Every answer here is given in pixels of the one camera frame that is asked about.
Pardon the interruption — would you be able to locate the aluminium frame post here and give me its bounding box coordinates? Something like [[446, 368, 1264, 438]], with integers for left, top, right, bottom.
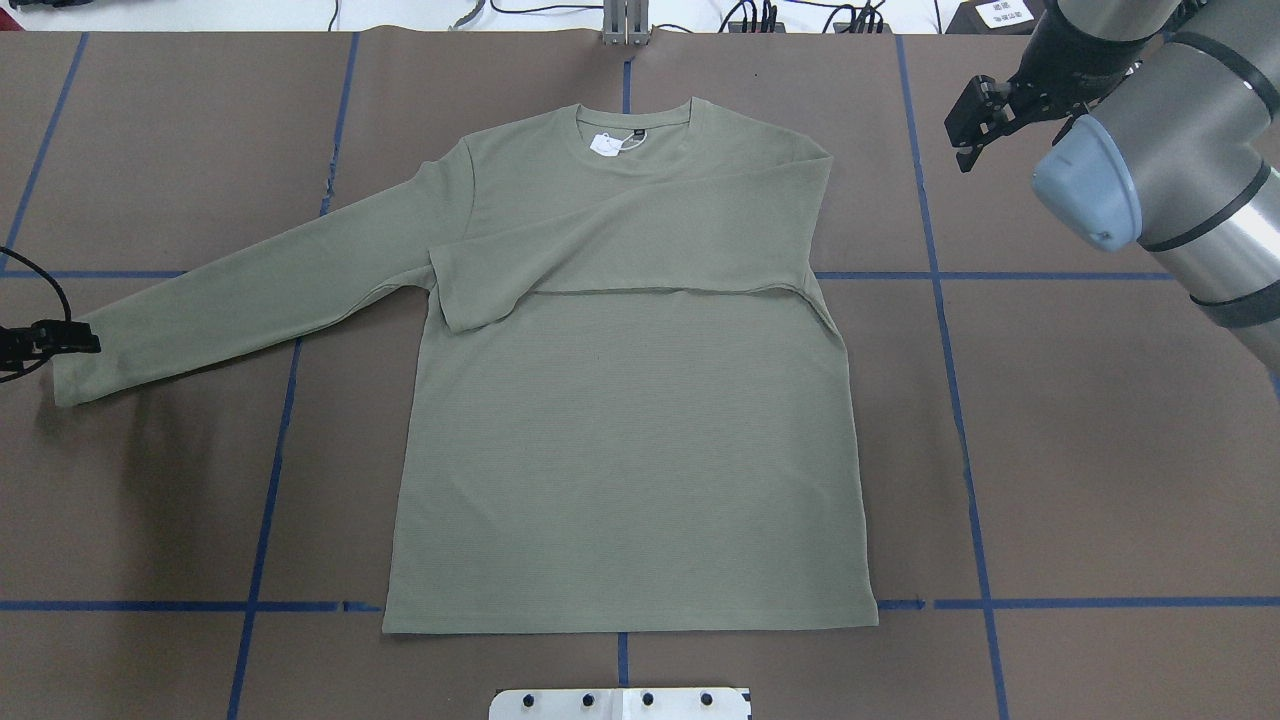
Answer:
[[600, 0, 652, 47]]

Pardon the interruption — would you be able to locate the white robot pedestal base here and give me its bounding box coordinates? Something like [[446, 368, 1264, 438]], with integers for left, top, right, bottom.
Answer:
[[488, 687, 753, 719]]

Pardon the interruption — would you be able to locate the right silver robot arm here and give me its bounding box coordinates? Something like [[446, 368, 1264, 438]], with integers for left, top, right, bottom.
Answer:
[[943, 1, 1279, 372]]

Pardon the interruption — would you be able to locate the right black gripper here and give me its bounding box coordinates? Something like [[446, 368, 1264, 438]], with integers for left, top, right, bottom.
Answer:
[[943, 76, 1068, 173]]

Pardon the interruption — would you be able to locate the olive green long-sleeve shirt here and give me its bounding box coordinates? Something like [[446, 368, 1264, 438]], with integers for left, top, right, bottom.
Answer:
[[52, 97, 878, 635]]

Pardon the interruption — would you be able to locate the white shirt hang tag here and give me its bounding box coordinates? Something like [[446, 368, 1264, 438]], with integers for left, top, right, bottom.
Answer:
[[588, 129, 646, 158]]

